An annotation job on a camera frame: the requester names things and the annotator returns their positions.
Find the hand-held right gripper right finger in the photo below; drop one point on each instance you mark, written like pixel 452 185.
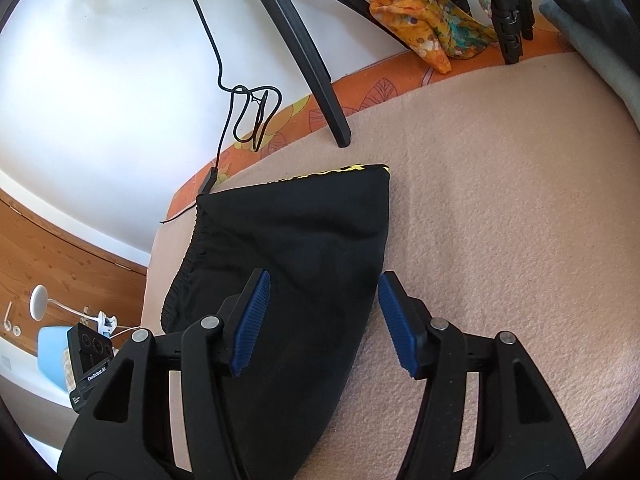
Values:
pixel 395 321

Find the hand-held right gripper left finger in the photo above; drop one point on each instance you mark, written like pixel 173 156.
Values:
pixel 251 325

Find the black pants with yellow stripes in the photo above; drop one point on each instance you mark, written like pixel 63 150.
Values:
pixel 300 240

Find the light blue container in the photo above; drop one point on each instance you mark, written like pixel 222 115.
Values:
pixel 52 355

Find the white desk lamp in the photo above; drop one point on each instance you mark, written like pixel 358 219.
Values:
pixel 38 302

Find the beige blanket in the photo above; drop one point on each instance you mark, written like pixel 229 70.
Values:
pixel 500 210

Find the colourful floral scarf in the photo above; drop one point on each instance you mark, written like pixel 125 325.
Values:
pixel 430 25

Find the folded black tripod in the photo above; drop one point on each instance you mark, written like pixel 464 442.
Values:
pixel 510 25

